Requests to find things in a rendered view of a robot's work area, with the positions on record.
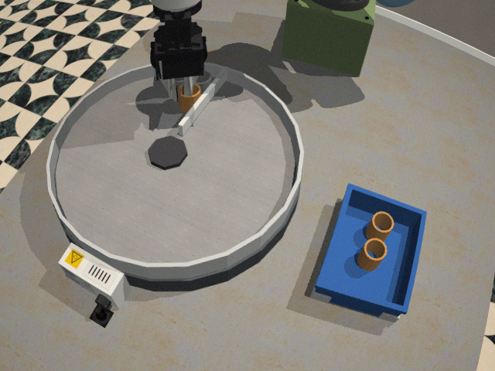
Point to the blue plastic crate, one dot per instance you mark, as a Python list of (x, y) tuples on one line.
[(393, 280)]

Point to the bronze bushing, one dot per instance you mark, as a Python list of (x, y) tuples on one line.
[(376, 247), (383, 220), (186, 102)]

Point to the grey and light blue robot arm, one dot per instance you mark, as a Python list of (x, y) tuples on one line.
[(339, 5)]

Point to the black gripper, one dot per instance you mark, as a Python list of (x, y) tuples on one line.
[(184, 60)]

